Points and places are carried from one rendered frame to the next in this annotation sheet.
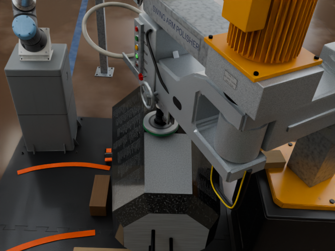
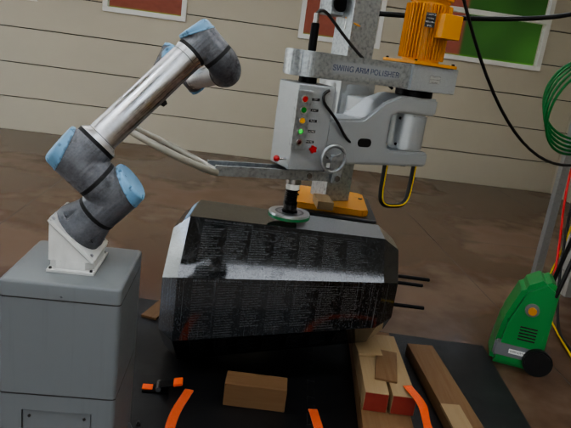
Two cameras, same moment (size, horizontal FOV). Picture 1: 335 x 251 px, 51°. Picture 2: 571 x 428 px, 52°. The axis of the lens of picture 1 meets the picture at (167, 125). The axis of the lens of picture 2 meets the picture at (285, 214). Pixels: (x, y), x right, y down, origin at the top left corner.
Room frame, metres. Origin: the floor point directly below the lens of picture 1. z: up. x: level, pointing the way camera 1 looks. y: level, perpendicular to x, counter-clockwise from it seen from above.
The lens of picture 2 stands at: (1.55, 2.96, 1.69)
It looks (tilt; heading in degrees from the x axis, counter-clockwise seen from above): 16 degrees down; 272
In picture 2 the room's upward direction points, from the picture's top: 8 degrees clockwise
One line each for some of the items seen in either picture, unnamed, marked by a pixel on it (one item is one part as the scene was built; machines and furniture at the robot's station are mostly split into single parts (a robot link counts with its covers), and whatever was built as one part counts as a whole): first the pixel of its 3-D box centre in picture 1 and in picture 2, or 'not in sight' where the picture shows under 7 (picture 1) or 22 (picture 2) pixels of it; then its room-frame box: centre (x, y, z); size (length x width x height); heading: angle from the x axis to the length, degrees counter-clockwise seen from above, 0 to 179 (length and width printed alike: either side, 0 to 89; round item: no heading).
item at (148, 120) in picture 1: (160, 121); (289, 212); (1.64, 0.04, 0.88); 0.21 x 0.21 x 0.01
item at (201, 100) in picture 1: (201, 102); (366, 135); (1.30, -0.15, 1.31); 0.74 x 0.23 x 0.49; 31
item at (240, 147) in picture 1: (240, 130); (406, 130); (1.07, -0.29, 1.35); 0.19 x 0.19 x 0.20
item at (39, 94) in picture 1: (46, 99); (73, 366); (2.35, 1.04, 0.43); 0.50 x 0.50 x 0.85; 8
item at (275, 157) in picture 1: (265, 159); (323, 201); (1.46, -0.59, 0.81); 0.20 x 0.10 x 0.05; 100
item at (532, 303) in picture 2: not in sight; (533, 297); (0.10, -0.45, 0.43); 0.35 x 0.35 x 0.87; 77
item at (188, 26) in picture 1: (207, 35); (369, 74); (1.34, -0.14, 1.62); 0.96 x 0.25 x 0.17; 31
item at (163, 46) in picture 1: (171, 65); (314, 128); (1.57, 0.00, 1.32); 0.36 x 0.22 x 0.45; 31
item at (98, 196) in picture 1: (100, 194); (255, 391); (1.67, 0.47, 0.07); 0.30 x 0.12 x 0.12; 3
